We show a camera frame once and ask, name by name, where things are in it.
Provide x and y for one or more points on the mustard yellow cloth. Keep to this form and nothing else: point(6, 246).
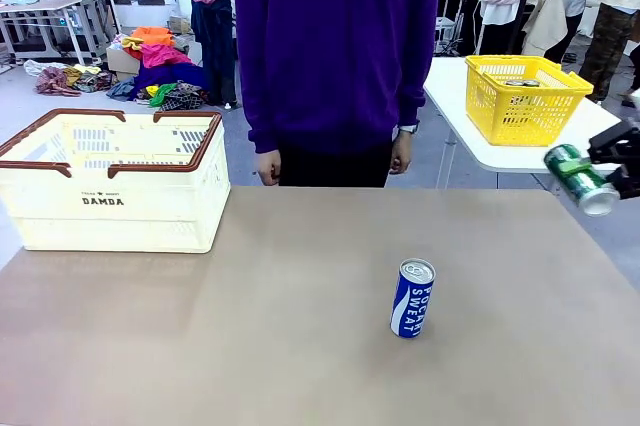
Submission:
point(75, 75)

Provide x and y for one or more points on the white cloth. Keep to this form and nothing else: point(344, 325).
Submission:
point(40, 66)

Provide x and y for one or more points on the orange cloth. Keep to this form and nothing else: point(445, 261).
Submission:
point(155, 36)

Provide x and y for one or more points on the blue Pocari Sweat can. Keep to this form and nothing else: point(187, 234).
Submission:
point(411, 306)

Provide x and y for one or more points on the green soda can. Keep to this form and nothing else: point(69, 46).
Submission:
point(593, 192)

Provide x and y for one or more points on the grey blue cloth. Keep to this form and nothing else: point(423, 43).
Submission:
point(121, 89)

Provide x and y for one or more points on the person's left forearm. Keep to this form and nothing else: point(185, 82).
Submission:
point(411, 91)

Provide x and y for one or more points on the beige hanging coat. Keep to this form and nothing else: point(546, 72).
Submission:
point(547, 16)

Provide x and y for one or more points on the silver wristwatch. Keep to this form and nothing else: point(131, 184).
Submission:
point(410, 128)

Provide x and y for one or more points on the person in purple sweater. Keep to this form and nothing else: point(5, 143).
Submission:
point(335, 46)

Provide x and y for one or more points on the dark purple cloth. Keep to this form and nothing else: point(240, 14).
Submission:
point(170, 75)

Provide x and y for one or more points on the magenta cloth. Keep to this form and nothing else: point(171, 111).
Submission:
point(162, 55)

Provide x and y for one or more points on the cardboard box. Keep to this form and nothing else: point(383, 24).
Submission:
point(120, 63)

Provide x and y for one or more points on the grey frame work table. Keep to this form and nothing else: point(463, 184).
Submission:
point(40, 3)

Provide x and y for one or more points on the floral patterned cloth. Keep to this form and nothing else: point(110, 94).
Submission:
point(52, 82)

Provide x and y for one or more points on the black checkered cloth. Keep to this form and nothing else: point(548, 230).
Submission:
point(182, 98)

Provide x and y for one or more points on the white side table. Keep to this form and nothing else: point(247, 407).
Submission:
point(450, 96)

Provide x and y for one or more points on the yellow plastic basket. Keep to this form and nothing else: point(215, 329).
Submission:
point(525, 121)

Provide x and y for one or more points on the person's right hand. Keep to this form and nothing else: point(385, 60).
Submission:
point(269, 168)

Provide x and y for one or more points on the person's left hand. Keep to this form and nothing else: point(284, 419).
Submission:
point(401, 156)

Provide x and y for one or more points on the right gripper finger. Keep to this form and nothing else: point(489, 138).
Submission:
point(620, 143)
point(629, 183)

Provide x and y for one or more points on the black slanted pole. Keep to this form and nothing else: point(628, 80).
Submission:
point(525, 1)

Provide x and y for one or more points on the silver-topped can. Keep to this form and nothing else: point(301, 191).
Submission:
point(532, 82)
point(515, 83)

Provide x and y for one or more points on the green cloth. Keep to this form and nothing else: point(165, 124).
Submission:
point(162, 93)

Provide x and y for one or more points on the person's right forearm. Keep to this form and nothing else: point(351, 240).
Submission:
point(262, 116)

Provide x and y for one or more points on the white computer tower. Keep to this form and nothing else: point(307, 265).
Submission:
point(447, 36)

